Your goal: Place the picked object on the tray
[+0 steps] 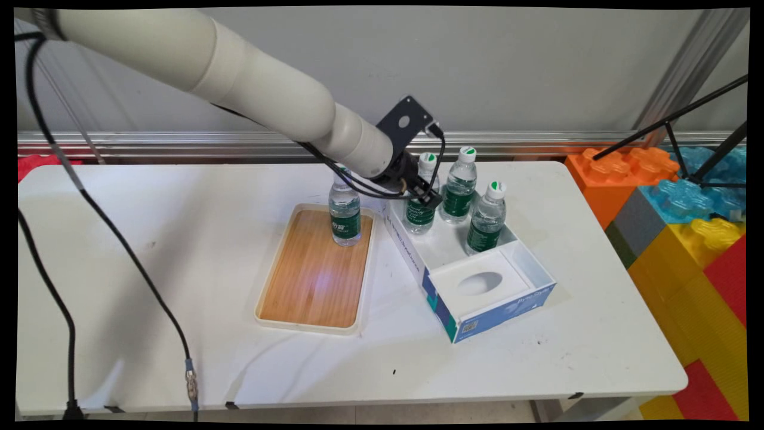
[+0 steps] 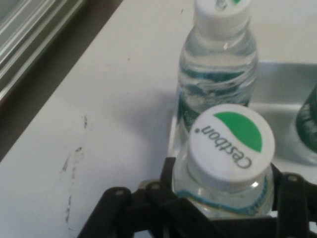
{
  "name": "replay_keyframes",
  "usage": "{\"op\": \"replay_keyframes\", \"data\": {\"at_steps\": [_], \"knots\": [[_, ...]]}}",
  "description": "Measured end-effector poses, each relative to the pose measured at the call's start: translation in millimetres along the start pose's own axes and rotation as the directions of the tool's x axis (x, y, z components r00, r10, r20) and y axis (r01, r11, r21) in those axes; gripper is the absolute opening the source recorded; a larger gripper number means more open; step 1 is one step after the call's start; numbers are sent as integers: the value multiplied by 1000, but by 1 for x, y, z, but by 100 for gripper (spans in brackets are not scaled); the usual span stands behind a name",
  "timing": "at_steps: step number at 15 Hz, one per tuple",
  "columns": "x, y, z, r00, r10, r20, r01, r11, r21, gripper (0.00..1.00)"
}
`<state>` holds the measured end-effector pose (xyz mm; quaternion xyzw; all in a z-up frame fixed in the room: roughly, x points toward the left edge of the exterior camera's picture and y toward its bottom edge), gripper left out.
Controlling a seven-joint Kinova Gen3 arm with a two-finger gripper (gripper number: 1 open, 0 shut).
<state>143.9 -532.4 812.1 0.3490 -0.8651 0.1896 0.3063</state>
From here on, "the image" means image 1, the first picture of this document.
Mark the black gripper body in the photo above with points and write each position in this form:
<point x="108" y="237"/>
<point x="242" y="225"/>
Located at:
<point x="401" y="173"/>

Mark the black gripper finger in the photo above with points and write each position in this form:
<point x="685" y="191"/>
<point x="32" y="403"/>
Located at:
<point x="421" y="182"/>
<point x="433" y="200"/>

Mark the green label water bottle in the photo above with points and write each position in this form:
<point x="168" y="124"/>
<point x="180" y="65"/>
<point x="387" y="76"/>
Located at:
<point x="345" y="215"/>
<point x="459" y="191"/>
<point x="486" y="224"/>
<point x="418" y="218"/>

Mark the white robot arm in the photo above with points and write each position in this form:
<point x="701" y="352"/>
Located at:
<point x="239" y="71"/>

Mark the white and blue cardboard box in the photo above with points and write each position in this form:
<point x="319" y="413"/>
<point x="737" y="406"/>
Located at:
<point x="471" y="298"/>

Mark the wooden tray with cream rim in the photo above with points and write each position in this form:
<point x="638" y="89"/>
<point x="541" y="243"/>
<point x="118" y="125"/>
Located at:
<point x="316" y="272"/>

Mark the orange giant building block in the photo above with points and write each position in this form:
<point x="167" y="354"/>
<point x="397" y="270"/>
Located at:
<point x="603" y="179"/>

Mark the grey giant building block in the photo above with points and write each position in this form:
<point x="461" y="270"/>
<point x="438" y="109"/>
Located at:
<point x="635" y="227"/>

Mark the blue giant building block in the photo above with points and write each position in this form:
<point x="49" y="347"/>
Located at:
<point x="686" y="200"/>

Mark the black tripod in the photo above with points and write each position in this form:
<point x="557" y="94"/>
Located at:
<point x="674" y="116"/>

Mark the yellow giant building block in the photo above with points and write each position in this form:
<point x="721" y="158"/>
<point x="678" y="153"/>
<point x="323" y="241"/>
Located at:
<point x="674" y="286"/>

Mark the red giant building block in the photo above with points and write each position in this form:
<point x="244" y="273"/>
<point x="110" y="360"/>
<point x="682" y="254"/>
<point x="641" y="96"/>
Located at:
<point x="731" y="278"/>
<point x="704" y="394"/>

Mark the red cloth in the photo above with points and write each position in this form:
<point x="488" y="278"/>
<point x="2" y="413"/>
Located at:
<point x="39" y="164"/>

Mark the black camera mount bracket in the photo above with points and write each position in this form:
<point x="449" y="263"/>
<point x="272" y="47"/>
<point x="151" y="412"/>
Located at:
<point x="403" y="122"/>

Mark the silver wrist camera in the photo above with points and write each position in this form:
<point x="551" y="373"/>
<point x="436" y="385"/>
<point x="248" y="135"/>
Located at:
<point x="434" y="129"/>

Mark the horizontal aluminium rail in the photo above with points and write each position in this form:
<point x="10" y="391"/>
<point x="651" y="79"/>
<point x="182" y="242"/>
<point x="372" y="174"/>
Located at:
<point x="537" y="143"/>

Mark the grey table leg frame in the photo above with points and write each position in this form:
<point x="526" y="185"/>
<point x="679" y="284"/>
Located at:
<point x="591" y="409"/>

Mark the slanted aluminium post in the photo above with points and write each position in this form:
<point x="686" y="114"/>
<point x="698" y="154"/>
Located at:
<point x="686" y="71"/>

